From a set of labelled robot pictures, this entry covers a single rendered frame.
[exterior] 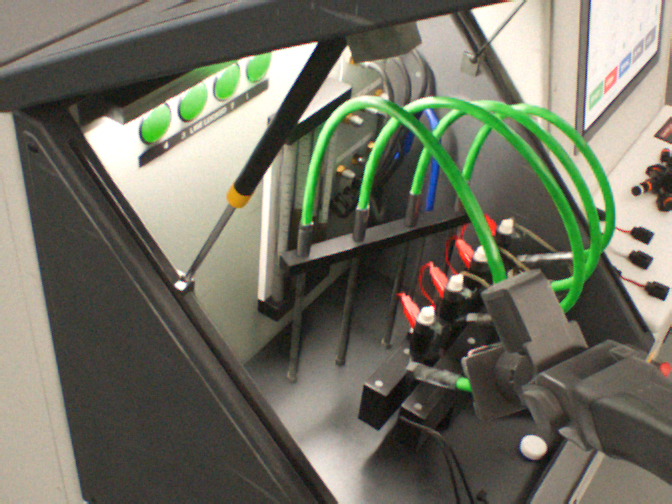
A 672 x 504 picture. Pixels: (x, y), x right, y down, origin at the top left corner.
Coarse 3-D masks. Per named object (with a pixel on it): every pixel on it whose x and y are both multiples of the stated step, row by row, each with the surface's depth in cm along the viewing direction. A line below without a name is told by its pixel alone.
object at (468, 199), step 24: (336, 120) 101; (408, 120) 89; (432, 144) 87; (312, 168) 109; (456, 168) 86; (312, 192) 112; (312, 216) 116; (480, 216) 85; (480, 240) 85; (456, 384) 97
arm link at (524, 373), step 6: (522, 354) 75; (522, 360) 78; (528, 360) 76; (516, 366) 78; (522, 366) 77; (528, 366) 75; (516, 372) 77; (522, 372) 76; (528, 372) 75; (516, 378) 77; (522, 378) 76; (528, 378) 74; (516, 384) 77; (522, 384) 76; (516, 390) 78; (522, 396) 77; (522, 402) 78
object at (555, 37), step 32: (544, 0) 119; (576, 0) 128; (480, 32) 127; (512, 32) 124; (544, 32) 121; (576, 32) 131; (512, 64) 126; (544, 64) 124; (576, 64) 135; (544, 96) 127; (640, 96) 170; (608, 128) 157; (640, 128) 178; (576, 160) 146; (608, 160) 162; (576, 192) 150
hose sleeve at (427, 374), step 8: (416, 368) 104; (424, 368) 103; (432, 368) 102; (416, 376) 103; (424, 376) 102; (432, 376) 101; (440, 376) 99; (448, 376) 98; (456, 376) 97; (440, 384) 100; (448, 384) 98
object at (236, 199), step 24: (336, 48) 55; (312, 72) 58; (288, 96) 60; (312, 96) 60; (288, 120) 62; (264, 144) 65; (264, 168) 67; (240, 192) 70; (192, 264) 81; (192, 288) 84
